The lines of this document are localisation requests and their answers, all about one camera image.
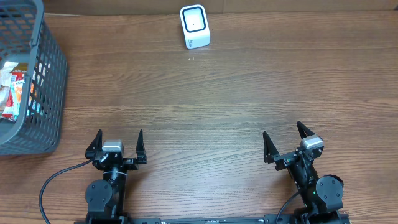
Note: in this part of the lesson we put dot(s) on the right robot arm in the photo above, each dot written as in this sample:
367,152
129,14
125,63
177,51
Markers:
317,199

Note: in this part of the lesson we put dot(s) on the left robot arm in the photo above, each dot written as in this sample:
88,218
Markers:
105,196

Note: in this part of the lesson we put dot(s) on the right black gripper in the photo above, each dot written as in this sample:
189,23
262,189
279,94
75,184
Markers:
291,157

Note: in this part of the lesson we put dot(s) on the white barcode scanner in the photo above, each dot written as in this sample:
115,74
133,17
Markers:
195,26

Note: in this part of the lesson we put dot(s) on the beige dog bone treat bag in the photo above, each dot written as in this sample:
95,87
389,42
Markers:
5,77

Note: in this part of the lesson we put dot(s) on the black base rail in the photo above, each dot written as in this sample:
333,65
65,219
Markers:
211,221

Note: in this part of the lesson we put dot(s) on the grey plastic mesh basket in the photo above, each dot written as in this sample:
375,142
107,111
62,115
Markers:
26,38

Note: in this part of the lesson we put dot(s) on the red snack stick packet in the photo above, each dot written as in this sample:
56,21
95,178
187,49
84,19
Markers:
15,76

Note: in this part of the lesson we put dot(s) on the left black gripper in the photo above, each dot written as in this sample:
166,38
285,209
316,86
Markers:
115,160

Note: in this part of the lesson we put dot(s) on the teal orange tissue pack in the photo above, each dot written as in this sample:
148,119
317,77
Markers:
16,92

